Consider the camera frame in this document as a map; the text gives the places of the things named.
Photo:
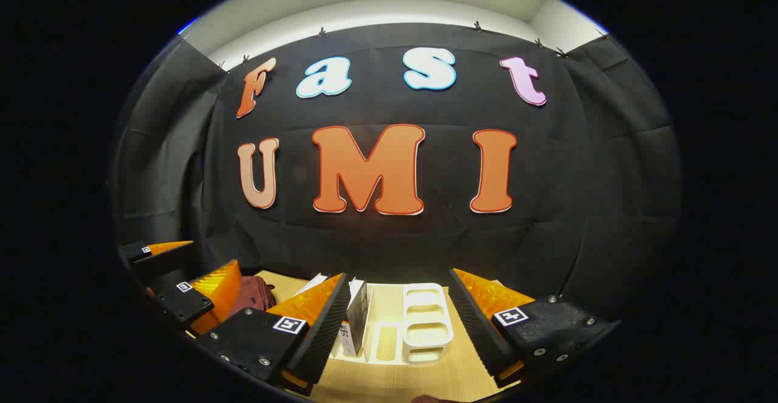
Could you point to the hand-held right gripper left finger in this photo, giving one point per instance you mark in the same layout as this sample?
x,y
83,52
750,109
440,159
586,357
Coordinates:
x,y
328,321

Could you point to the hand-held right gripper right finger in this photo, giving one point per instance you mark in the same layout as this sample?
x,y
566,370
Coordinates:
x,y
471,324

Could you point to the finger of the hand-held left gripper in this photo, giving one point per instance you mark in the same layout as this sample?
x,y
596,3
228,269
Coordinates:
x,y
161,260
182,303

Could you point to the black portrait cover book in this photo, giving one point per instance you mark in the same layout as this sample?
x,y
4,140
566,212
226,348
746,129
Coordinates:
x,y
355,318

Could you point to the white bookshelf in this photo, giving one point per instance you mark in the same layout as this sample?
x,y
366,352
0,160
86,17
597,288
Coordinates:
x,y
428,324

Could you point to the maroon schoolbag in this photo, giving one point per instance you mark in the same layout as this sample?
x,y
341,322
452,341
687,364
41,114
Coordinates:
x,y
252,295

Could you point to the black backdrop cloth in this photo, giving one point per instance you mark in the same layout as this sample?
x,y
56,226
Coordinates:
x,y
608,178

